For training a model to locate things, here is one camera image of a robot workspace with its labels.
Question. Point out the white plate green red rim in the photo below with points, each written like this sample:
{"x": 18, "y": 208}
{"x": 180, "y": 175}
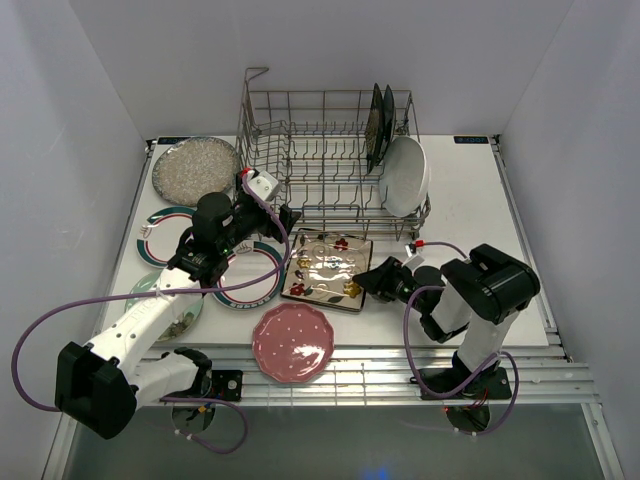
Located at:
{"x": 160, "y": 233}

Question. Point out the dark logo sticker left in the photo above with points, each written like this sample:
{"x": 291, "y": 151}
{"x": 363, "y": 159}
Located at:
{"x": 171, "y": 140}

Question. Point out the dark logo sticker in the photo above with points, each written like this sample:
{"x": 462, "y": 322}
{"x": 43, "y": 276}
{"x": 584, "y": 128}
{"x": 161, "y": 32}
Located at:
{"x": 171, "y": 140}
{"x": 471, "y": 139}

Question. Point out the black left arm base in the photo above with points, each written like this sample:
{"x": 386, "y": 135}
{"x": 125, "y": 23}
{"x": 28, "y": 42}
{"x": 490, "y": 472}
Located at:
{"x": 222, "y": 382}

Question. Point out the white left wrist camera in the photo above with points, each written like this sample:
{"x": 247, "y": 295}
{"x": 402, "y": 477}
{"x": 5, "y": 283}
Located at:
{"x": 260, "y": 184}

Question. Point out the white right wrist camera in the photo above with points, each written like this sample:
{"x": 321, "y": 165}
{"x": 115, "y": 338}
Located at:
{"x": 414, "y": 257}

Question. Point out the white plate steam logo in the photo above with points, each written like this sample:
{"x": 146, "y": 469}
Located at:
{"x": 251, "y": 260}

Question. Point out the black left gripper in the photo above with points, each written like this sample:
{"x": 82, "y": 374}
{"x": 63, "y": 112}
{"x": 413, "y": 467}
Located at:
{"x": 270, "y": 226}

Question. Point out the white oval plate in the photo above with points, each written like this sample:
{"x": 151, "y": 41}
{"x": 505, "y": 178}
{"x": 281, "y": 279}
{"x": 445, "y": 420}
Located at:
{"x": 403, "y": 186}

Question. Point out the mint green flower plate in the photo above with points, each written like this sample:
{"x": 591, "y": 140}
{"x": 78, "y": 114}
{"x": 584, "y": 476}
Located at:
{"x": 183, "y": 321}

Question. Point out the black floral square plate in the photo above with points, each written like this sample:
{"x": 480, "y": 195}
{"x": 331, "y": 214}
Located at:
{"x": 374, "y": 131}

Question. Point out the teal square plate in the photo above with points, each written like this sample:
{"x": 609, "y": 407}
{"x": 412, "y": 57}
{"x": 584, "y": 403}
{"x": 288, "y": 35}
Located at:
{"x": 389, "y": 118}

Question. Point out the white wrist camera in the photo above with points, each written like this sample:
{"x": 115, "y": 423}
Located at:
{"x": 260, "y": 184}
{"x": 414, "y": 257}

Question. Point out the grey wire dish rack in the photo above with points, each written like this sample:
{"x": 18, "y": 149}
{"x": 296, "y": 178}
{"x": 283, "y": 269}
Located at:
{"x": 312, "y": 141}

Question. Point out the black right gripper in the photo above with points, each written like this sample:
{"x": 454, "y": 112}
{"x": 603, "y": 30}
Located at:
{"x": 380, "y": 279}

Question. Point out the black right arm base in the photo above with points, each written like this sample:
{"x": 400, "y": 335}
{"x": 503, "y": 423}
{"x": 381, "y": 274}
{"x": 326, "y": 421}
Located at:
{"x": 491, "y": 383}

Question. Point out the dark logo sticker right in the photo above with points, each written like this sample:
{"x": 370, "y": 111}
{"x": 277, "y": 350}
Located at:
{"x": 471, "y": 139}

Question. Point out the pink dotted scalloped plate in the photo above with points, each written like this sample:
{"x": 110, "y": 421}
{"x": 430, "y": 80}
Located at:
{"x": 293, "y": 343}

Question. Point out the speckled brown round plate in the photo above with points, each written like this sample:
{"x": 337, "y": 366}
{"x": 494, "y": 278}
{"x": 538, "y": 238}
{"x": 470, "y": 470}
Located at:
{"x": 194, "y": 167}

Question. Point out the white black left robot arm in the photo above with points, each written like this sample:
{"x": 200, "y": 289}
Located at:
{"x": 103, "y": 383}

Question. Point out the cream floral square plate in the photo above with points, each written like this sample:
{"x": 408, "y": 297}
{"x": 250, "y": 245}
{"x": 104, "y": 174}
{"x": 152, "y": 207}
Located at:
{"x": 321, "y": 270}

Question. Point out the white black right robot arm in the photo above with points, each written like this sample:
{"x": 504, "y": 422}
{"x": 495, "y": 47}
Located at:
{"x": 478, "y": 297}

